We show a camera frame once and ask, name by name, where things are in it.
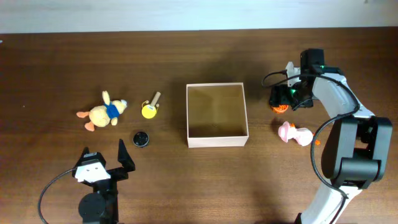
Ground black round perforated puck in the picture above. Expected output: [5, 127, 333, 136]
[132, 131, 149, 148]

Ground pink duck toy with hat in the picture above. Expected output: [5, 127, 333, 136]
[277, 121, 314, 146]

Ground yellow plush duck blue vest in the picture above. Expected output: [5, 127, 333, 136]
[76, 91, 127, 132]

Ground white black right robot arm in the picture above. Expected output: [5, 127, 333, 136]
[269, 49, 392, 224]

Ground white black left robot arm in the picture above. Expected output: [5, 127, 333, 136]
[72, 139, 136, 224]

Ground open beige cardboard box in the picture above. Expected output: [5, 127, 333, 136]
[186, 83, 249, 148]

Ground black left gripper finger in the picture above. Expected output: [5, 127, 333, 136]
[118, 139, 136, 172]
[76, 147, 103, 167]

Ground orange round perforated puck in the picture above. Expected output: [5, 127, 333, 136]
[271, 105, 289, 114]

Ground yellow wooden rattle drum toy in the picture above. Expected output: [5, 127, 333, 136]
[141, 91, 161, 119]

